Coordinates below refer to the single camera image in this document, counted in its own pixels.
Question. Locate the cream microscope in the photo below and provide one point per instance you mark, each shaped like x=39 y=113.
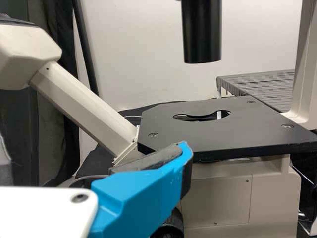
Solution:
x=223 y=198

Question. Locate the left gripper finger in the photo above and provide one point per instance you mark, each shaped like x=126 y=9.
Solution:
x=138 y=198

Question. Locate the black platform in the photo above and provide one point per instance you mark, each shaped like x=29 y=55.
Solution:
x=262 y=86

